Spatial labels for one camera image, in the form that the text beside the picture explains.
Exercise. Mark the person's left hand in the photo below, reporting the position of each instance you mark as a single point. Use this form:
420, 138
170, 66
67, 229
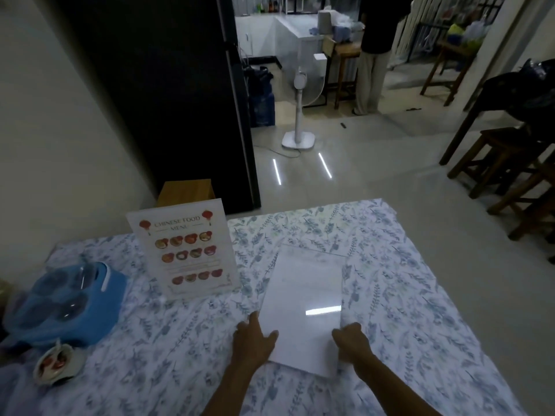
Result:
251, 348

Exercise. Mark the person's right hand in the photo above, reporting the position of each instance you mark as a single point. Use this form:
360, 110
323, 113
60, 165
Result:
353, 346

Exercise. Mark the person's left thumb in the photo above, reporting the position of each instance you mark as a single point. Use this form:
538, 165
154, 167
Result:
271, 340

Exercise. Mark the person's right thumb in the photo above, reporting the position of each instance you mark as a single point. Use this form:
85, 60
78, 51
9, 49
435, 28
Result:
338, 337

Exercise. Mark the person's right forearm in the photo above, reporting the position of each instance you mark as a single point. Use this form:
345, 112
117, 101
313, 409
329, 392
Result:
390, 389

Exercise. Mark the person's left forearm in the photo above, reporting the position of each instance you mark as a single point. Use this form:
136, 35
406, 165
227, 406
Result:
236, 392

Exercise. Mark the floral blue white tablecloth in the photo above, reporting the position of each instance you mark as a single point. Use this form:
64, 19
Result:
412, 307

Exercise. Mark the standing food menu card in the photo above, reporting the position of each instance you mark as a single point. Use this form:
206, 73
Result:
184, 251

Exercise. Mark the light wooden stool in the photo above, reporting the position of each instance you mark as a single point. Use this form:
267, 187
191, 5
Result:
186, 192

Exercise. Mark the blue plastic container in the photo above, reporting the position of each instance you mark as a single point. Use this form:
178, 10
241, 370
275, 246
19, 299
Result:
65, 303

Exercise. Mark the spoon in bowl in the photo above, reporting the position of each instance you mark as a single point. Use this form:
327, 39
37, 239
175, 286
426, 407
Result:
57, 348

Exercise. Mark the small white bowl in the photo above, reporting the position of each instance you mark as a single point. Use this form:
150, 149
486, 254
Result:
58, 363

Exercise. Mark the blue water jug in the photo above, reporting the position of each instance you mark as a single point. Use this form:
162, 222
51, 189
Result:
263, 110

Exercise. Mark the white standing fan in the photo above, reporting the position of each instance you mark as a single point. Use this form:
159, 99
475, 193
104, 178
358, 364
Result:
301, 108

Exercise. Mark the dark wooden stool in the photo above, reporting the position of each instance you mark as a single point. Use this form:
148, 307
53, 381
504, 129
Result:
535, 186
498, 142

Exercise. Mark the black plastic bag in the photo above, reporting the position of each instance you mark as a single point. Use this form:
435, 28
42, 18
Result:
256, 80

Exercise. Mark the black partition panel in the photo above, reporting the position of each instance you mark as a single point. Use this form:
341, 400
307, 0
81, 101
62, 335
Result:
173, 95

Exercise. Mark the dark wooden table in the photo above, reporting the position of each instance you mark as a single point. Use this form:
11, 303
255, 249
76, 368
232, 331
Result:
477, 112

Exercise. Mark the white box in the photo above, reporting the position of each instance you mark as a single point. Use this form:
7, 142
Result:
320, 64

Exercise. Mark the narrow wooden stool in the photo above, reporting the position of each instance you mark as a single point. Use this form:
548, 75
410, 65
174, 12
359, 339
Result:
347, 51

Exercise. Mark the white kitchen counter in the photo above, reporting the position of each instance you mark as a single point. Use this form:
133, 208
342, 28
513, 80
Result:
286, 43

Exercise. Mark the small wooden table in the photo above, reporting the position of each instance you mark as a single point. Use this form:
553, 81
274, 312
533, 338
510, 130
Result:
453, 54

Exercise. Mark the blue packet pile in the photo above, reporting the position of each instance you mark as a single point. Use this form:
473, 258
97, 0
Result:
347, 30

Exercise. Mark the black bag on table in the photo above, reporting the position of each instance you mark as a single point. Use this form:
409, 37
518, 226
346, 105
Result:
524, 90

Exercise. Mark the yellow green bag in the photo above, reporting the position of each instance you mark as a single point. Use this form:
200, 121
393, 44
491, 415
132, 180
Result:
456, 32

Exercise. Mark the white plastic bag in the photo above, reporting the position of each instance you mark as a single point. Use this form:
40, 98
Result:
477, 32

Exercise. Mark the row of bottles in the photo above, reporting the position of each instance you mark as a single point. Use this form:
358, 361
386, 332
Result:
269, 4

